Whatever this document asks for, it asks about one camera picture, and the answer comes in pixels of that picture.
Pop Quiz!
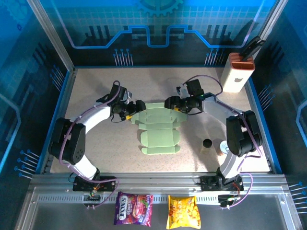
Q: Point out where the small controller board with wires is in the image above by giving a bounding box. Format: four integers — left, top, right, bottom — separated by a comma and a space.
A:
217, 194, 240, 208
83, 189, 103, 204

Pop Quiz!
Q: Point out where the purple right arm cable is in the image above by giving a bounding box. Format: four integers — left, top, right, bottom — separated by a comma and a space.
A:
182, 74, 262, 211

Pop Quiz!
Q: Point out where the light green paper box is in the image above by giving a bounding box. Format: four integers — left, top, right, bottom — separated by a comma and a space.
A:
130, 102, 188, 156

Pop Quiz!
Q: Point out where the small jar with black lid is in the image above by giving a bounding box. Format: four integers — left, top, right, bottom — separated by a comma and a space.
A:
201, 138, 213, 155

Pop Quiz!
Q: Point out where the white knife block orange top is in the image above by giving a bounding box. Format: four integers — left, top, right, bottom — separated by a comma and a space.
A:
220, 52, 256, 93

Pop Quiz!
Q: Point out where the aluminium corner post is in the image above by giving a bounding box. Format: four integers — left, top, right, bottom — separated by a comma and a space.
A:
25, 0, 78, 72
249, 0, 290, 60

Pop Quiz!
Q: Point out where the black handled knife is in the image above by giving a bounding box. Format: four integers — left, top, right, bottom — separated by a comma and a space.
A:
240, 35, 266, 59

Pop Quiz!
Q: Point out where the yellow snack bag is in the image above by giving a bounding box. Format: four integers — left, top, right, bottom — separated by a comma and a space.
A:
165, 195, 201, 230

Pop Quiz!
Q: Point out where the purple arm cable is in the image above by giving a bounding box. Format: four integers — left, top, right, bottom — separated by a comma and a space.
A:
59, 80, 120, 211
182, 74, 262, 211

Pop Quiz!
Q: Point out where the slotted cable duct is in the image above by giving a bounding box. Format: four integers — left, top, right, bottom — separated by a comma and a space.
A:
37, 194, 223, 204

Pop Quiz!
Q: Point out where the purple candy bag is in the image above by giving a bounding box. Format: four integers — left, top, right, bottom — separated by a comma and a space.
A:
113, 191, 154, 228

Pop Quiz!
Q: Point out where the aluminium side rail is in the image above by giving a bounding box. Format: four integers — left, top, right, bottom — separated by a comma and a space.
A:
247, 78, 283, 174
39, 68, 78, 174

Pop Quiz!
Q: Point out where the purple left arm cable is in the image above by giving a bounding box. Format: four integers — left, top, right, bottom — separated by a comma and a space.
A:
59, 80, 120, 211

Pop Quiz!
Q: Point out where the aluminium front rail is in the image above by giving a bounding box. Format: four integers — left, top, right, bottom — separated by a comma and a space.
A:
30, 172, 288, 192

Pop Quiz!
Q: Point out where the silver topped drink can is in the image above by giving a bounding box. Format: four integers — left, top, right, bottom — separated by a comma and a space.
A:
217, 140, 231, 158

